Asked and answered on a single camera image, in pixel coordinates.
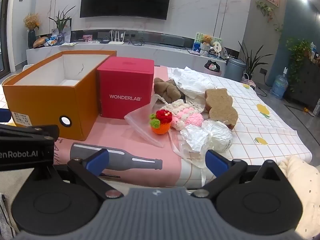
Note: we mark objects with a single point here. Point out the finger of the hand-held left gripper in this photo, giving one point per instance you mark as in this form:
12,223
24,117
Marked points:
25,130

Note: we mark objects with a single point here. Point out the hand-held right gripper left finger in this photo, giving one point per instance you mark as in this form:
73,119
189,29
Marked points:
96,160

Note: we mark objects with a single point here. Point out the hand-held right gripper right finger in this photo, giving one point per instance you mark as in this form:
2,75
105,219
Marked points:
216,162

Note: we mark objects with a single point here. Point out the orange cardboard box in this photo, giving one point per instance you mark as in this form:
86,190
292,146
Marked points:
45,105

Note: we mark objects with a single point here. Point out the pink and cream crochet pouch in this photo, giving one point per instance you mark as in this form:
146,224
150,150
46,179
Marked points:
175,106

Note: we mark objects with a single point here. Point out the white plastic bag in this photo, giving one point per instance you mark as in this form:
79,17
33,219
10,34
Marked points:
192,80

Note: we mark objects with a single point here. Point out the brown knotted plush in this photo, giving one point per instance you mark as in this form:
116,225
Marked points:
167,90

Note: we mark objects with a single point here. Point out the white round ball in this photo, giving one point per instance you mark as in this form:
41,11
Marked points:
222,137

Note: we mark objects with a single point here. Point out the crinkled clear plastic wrap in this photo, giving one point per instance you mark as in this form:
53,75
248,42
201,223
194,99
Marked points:
195,140

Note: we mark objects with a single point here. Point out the pink crochet toy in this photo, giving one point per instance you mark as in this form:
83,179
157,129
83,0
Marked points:
193,120

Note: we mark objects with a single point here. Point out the tan bear-shaped cushion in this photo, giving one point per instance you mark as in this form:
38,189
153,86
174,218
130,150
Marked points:
220,107

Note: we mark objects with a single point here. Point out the lemon checked printed blanket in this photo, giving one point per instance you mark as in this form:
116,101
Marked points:
262,130

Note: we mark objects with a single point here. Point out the clear plastic bag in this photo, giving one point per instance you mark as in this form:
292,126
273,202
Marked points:
140,122

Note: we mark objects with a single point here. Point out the grey cloth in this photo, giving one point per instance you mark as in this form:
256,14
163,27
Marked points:
6,212

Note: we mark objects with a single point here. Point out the orange crochet flower pot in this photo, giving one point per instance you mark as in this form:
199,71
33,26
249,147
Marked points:
161,127

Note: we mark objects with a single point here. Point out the red cube box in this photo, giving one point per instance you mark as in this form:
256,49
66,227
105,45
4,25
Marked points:
125,80

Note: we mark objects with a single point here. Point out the pink basket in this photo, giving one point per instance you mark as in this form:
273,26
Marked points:
247,81

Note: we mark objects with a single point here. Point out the cream dotted garment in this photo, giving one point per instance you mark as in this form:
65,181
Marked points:
302,180

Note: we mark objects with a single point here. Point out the brown round object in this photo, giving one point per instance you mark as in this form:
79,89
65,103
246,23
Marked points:
40,42

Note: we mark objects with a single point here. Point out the dark vase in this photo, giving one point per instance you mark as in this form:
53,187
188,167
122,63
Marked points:
31,38

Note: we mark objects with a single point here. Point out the snack packets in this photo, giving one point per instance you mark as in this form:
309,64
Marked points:
52,42

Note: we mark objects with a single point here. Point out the pink bin with black bag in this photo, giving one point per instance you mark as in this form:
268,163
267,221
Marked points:
212,68

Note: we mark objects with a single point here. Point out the grey trash bin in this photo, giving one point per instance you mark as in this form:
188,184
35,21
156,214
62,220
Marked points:
233,70

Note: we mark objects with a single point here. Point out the blue water bottle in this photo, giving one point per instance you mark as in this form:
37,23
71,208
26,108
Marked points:
278,85

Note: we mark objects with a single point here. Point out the long-leaved potted plant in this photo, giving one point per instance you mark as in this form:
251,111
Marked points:
252,62

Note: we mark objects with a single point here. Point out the small pink photo card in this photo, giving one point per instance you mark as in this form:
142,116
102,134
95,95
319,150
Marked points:
87,38

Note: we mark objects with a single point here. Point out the white round fan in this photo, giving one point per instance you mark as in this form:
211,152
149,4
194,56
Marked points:
217,47

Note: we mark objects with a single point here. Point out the green leafy potted plant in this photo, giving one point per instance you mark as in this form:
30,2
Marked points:
62,21

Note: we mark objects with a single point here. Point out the white television console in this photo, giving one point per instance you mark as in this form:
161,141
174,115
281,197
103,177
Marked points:
150,53

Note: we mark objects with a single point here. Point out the dark cabinet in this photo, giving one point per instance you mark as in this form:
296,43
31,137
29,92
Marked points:
307,85

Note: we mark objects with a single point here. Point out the white router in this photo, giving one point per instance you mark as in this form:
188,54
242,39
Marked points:
116,41

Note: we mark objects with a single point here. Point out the small teddy bear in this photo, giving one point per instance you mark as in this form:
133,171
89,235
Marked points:
207,40

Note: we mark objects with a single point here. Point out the ivy plant on cabinet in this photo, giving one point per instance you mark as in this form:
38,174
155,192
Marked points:
298,52

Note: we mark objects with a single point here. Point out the black photo frame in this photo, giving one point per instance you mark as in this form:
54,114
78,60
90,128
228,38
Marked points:
63,33

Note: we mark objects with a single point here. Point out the hanging wall ivy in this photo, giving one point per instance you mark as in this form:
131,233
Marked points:
267,10

